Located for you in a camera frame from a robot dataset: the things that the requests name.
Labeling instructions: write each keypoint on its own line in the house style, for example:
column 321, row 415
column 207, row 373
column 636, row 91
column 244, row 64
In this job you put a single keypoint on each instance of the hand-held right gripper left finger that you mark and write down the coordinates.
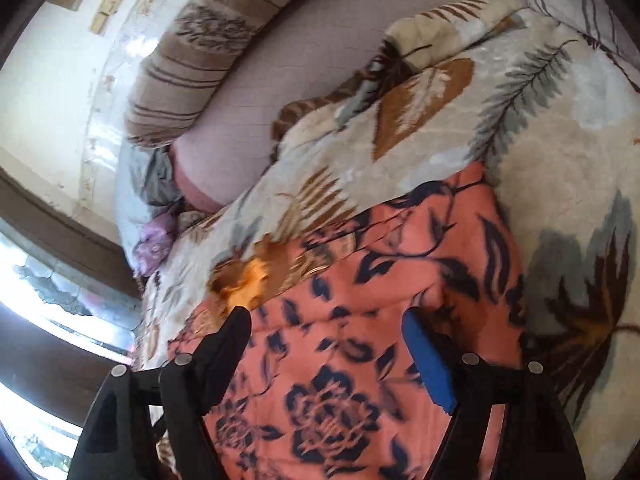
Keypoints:
column 225, row 345

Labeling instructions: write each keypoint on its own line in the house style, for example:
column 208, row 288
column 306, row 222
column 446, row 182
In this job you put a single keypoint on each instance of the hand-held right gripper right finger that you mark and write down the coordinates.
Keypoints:
column 430, row 360

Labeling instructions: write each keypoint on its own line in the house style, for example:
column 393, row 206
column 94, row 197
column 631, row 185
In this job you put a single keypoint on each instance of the orange floral garment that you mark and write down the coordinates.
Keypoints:
column 340, row 320

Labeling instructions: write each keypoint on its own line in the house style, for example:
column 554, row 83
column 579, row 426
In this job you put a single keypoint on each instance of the lilac floral cloth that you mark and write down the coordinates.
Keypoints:
column 155, row 240

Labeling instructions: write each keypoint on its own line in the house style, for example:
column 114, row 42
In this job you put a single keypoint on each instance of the grey-blue cloth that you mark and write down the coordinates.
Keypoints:
column 150, row 185

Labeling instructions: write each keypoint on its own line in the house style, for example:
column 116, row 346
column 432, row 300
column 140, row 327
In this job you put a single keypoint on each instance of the leaf print fleece blanket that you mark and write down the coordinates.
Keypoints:
column 525, row 110

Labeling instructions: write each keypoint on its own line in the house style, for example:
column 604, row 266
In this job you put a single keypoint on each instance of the white bed headboard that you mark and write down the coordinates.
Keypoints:
column 110, row 90

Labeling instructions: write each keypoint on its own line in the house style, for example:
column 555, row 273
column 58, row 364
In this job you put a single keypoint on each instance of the pink bed sheet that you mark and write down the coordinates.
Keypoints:
column 300, row 60

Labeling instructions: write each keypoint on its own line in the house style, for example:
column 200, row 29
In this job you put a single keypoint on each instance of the striped bolster pillow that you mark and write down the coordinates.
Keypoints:
column 200, row 50

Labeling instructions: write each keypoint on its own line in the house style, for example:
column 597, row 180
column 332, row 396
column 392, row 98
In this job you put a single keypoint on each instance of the window with wooden frame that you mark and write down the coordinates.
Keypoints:
column 60, row 290

